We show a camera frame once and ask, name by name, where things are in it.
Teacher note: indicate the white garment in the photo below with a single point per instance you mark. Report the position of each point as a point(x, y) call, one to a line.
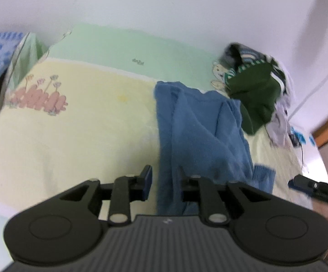
point(280, 121)

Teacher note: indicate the bed with pastel sheet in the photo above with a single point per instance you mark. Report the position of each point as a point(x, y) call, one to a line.
point(81, 136)

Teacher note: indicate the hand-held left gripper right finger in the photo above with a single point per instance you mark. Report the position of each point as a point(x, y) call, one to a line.
point(184, 187)

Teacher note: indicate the dark green garment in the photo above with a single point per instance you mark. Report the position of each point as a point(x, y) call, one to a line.
point(254, 96)

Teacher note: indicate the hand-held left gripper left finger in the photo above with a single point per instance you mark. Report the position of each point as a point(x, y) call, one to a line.
point(147, 181)

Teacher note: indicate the grey blue striped garment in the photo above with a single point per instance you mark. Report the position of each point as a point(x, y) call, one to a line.
point(246, 53)

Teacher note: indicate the white desk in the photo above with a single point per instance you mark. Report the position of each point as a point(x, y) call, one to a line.
point(314, 160)

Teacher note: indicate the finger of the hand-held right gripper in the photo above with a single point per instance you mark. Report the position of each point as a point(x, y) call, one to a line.
point(308, 185)

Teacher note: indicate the blue towel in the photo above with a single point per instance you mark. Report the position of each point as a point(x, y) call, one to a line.
point(198, 136)

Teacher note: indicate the black power adapter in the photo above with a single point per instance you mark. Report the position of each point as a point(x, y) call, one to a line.
point(293, 139)

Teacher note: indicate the light green pillow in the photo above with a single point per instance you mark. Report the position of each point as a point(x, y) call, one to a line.
point(25, 56)

